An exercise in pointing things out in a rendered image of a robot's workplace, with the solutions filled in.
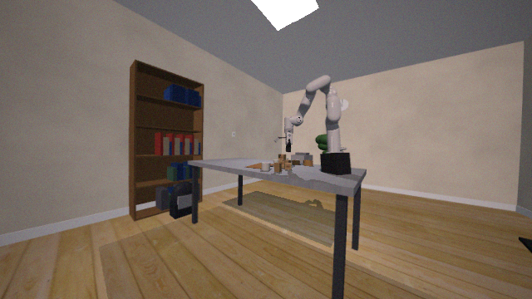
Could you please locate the brown flat rectangular board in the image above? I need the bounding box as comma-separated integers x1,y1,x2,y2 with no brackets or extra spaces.
246,163,262,169

